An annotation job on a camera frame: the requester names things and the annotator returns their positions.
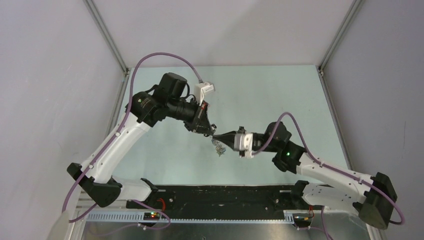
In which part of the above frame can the right aluminium frame post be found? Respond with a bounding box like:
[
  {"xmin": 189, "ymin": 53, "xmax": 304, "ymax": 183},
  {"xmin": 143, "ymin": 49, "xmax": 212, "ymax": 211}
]
[{"xmin": 317, "ymin": 0, "xmax": 365, "ymax": 77}]

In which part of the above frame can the right electronics board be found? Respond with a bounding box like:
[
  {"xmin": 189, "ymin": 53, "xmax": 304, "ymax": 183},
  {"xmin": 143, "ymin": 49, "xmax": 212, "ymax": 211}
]
[{"xmin": 293, "ymin": 215, "xmax": 314, "ymax": 230}]

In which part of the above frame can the large metal keyring plate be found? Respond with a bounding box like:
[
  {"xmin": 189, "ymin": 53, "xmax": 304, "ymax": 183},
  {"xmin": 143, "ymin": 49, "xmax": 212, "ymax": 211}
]
[{"xmin": 211, "ymin": 139, "xmax": 226, "ymax": 157}]

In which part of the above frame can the grey cable duct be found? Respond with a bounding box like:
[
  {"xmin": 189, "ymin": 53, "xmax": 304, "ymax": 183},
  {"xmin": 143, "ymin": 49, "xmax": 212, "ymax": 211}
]
[{"xmin": 85, "ymin": 211, "xmax": 294, "ymax": 224}]

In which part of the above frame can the aluminium frame post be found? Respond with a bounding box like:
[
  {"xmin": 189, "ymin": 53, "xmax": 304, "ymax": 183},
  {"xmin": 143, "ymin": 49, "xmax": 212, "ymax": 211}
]
[
  {"xmin": 317, "ymin": 0, "xmax": 365, "ymax": 77},
  {"xmin": 82, "ymin": 0, "xmax": 130, "ymax": 76}
]

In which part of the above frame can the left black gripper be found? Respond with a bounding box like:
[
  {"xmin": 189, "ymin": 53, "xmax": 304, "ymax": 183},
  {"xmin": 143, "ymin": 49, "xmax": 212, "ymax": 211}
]
[{"xmin": 166, "ymin": 96, "xmax": 213, "ymax": 135}]

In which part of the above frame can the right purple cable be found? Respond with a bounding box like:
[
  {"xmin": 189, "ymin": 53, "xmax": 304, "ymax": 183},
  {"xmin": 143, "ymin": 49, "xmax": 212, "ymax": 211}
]
[{"xmin": 253, "ymin": 112, "xmax": 406, "ymax": 240}]

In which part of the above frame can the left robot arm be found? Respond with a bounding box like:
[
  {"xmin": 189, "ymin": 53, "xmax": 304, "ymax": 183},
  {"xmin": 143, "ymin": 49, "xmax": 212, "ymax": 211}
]
[{"xmin": 67, "ymin": 72, "xmax": 216, "ymax": 208}]

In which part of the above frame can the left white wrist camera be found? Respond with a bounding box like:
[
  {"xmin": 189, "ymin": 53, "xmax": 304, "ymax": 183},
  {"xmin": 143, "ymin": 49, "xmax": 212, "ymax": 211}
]
[{"xmin": 193, "ymin": 82, "xmax": 215, "ymax": 106}]

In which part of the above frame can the left aluminium frame post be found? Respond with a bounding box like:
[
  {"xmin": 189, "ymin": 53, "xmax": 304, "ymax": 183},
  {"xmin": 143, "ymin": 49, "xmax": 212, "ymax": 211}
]
[{"xmin": 82, "ymin": 0, "xmax": 130, "ymax": 76}]

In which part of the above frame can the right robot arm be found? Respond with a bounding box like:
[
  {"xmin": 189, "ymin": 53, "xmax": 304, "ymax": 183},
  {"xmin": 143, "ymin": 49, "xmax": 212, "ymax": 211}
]
[{"xmin": 212, "ymin": 122, "xmax": 398, "ymax": 230}]

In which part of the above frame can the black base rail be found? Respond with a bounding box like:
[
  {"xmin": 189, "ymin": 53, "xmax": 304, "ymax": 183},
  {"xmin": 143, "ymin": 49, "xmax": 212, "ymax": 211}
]
[{"xmin": 143, "ymin": 185, "xmax": 322, "ymax": 220}]

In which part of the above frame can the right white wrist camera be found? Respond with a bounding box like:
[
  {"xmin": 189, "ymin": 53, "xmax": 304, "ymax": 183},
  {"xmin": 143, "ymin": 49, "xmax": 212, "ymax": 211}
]
[{"xmin": 234, "ymin": 132, "xmax": 255, "ymax": 159}]

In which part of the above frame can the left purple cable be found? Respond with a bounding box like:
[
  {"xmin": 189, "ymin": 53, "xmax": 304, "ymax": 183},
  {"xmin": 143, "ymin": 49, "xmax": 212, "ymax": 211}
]
[{"xmin": 61, "ymin": 52, "xmax": 204, "ymax": 230}]

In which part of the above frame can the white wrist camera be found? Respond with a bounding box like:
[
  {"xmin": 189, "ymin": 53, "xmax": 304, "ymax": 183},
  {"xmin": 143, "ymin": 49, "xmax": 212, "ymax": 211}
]
[
  {"xmin": 234, "ymin": 132, "xmax": 255, "ymax": 159},
  {"xmin": 193, "ymin": 82, "xmax": 215, "ymax": 106}
]

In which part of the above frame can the left electronics board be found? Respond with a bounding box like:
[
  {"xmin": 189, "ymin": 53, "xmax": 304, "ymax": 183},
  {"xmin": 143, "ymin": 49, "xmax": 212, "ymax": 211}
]
[{"xmin": 143, "ymin": 211, "xmax": 161, "ymax": 221}]

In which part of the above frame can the electronics board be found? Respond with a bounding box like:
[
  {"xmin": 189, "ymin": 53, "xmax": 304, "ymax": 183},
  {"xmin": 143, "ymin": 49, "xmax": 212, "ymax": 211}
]
[
  {"xmin": 143, "ymin": 211, "xmax": 161, "ymax": 221},
  {"xmin": 293, "ymin": 215, "xmax": 314, "ymax": 230}
]

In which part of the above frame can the purple cable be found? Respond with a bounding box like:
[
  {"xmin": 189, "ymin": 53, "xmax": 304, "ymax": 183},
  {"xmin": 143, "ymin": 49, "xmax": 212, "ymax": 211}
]
[
  {"xmin": 61, "ymin": 52, "xmax": 204, "ymax": 230},
  {"xmin": 253, "ymin": 112, "xmax": 406, "ymax": 240}
]

